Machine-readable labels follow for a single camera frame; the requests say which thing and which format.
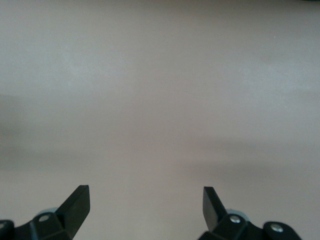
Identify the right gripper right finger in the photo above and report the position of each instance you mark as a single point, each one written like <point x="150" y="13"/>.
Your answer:
<point x="215" y="215"/>

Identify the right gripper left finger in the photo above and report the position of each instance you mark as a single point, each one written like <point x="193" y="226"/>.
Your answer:
<point x="72" y="212"/>

